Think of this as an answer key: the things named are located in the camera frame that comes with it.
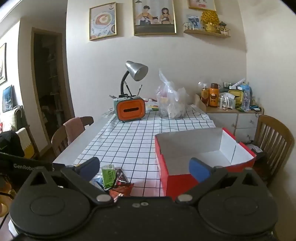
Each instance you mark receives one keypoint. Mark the checkered white tablecloth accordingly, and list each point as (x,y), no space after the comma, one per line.
(129,143)

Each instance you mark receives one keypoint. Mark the thin brush pen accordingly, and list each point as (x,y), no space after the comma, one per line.
(140,90)

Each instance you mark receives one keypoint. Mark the orange tissue box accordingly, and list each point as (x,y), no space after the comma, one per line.
(129,110)

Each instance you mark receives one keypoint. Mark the blue white card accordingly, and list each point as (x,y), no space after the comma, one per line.
(193,22)

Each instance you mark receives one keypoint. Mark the white tube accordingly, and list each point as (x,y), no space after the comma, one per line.
(237,83)

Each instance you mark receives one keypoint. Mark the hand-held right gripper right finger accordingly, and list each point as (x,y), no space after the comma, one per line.
(198,170)

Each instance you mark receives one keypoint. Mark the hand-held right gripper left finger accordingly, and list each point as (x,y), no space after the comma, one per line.
(90,167)

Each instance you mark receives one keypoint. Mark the green white packet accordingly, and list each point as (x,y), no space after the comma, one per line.
(151,106)

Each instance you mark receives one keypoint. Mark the clear water bottle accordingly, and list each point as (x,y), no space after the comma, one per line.
(246,100)

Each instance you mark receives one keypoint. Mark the green snack packet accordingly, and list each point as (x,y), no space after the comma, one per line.
(108,175)

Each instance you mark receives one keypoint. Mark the framed pink picture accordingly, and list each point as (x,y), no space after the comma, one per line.
(201,4)

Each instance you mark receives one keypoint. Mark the wooden wall shelf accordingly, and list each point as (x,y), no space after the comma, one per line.
(208,33)

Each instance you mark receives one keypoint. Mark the large red snack packet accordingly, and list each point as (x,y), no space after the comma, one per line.
(122,190)

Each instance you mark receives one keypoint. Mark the small blue gadget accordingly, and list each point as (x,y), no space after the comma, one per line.
(255,108)

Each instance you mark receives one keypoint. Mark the light blue snack packet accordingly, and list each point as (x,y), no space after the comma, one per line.
(98,182)

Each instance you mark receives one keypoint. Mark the framed food picture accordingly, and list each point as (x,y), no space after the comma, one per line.
(103,20)

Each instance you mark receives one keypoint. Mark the green tin box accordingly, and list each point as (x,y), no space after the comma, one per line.
(227,84)

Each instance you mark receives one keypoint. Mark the yellow tissue box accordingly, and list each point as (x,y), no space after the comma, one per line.
(235,97)

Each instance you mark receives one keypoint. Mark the blue cushion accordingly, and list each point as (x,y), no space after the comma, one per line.
(8,98)

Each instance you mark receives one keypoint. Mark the wooden chair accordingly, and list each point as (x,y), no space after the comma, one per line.
(59,139)
(272,136)

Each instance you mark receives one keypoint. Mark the yellow potted flowers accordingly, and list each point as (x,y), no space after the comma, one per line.
(210,20)

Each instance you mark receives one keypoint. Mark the pink towel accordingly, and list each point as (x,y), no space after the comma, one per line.
(74,129)

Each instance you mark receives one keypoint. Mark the red cardboard box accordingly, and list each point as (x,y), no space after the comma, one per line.
(208,143)

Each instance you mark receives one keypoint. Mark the black pen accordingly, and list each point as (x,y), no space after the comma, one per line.
(126,88)

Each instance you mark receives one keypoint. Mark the blue plastic packet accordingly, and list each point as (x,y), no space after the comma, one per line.
(245,87)

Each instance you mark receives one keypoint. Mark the black jacket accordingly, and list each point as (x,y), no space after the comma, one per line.
(10,143)

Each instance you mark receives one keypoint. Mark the silver desk lamp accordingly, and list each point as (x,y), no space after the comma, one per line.
(137,69)

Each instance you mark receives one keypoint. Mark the amber liquid bottle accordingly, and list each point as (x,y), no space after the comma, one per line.
(204,96)

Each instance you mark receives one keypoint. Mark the black framed wall picture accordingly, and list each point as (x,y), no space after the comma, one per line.
(2,64)

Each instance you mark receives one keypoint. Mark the green armchair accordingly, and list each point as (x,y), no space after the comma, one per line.
(19,120)

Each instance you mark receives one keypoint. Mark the black bag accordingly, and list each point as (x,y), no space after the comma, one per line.
(254,149)

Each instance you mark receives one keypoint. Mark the white drawer cabinet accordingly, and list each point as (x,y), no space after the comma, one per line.
(245,122)

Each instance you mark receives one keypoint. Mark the clear plastic bag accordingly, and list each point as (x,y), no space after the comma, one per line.
(172,102)

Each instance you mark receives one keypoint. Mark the orange thermos bottle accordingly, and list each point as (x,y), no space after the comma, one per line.
(214,97)

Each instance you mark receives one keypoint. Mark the clear plastic wrapper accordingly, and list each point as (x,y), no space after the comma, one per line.
(108,112)

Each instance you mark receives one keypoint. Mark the dark red snack packet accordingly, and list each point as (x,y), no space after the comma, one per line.
(121,177)

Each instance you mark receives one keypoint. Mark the framed family picture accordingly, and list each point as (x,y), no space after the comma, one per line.
(153,18)

